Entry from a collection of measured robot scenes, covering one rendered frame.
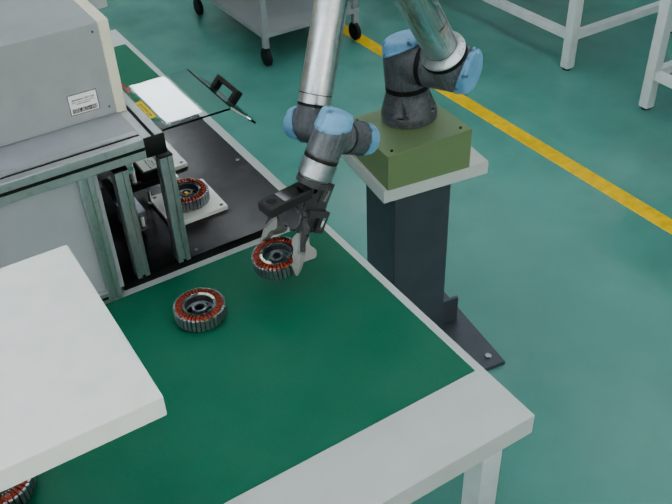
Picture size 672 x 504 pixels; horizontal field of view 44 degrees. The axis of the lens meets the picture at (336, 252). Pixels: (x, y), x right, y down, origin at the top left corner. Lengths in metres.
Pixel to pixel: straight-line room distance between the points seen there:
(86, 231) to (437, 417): 0.81
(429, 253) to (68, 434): 1.62
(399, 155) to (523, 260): 1.16
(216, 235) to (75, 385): 0.98
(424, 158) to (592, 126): 1.98
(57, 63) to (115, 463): 0.78
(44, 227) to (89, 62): 0.34
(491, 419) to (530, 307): 1.40
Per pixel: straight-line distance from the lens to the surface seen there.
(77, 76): 1.80
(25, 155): 1.77
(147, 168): 2.02
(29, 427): 1.07
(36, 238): 1.79
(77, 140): 1.78
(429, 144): 2.16
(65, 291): 1.24
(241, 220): 2.05
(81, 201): 1.77
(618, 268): 3.21
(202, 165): 2.29
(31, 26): 1.80
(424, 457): 1.54
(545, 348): 2.84
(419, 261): 2.48
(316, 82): 1.88
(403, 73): 2.17
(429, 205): 2.37
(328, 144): 1.73
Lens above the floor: 1.96
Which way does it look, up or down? 38 degrees down
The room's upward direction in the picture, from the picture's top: 2 degrees counter-clockwise
